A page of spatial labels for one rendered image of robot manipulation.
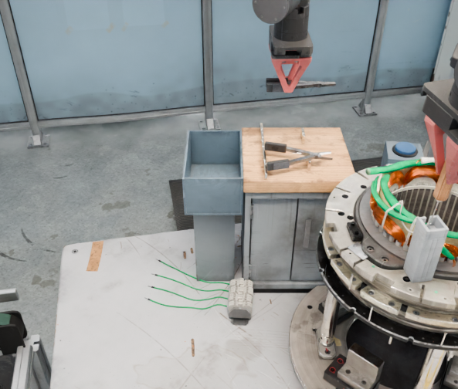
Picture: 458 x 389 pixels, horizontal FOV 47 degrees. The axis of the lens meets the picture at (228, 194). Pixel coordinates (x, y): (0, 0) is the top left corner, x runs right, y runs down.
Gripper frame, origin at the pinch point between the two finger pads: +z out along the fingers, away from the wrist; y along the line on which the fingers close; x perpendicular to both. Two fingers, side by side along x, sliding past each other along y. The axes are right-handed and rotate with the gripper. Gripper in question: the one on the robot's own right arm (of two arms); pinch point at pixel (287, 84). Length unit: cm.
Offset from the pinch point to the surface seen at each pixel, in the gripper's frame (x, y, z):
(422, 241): 12.4, 40.1, 1.5
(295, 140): 2.2, 0.0, 12.1
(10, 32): -118, -174, 54
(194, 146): -17.9, -4.1, 15.4
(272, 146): -2.9, 5.9, 9.4
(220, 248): -12.9, 10.2, 30.6
